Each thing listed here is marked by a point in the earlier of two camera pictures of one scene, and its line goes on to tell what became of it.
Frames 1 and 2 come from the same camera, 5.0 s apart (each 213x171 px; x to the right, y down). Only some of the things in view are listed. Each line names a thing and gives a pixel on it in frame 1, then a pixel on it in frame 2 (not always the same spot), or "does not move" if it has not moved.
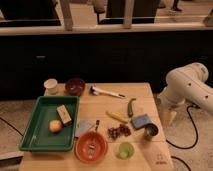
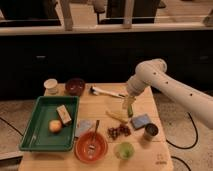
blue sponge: x=139 y=121 does not move
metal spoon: x=92 y=147 does not move
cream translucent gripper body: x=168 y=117 -> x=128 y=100
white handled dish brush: x=97 y=91 does not move
